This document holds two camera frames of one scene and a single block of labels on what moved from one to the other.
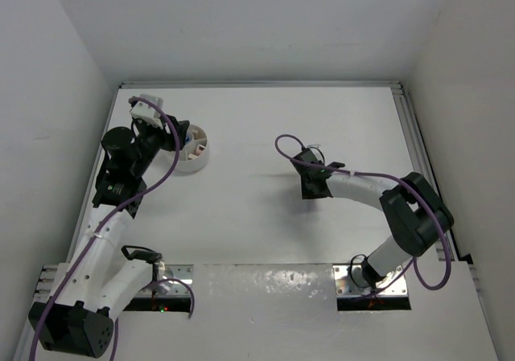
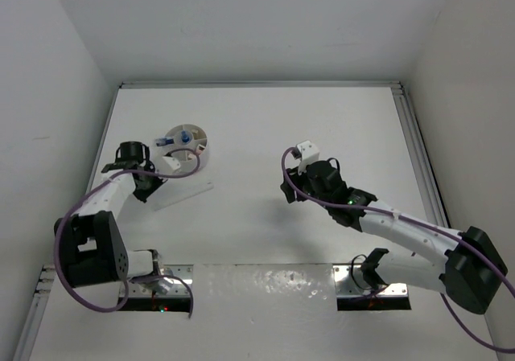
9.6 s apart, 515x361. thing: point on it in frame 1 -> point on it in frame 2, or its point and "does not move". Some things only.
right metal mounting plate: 390,293 does not move
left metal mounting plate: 177,299 does not move
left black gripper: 168,139 -> 142,195
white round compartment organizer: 195,153 does not move
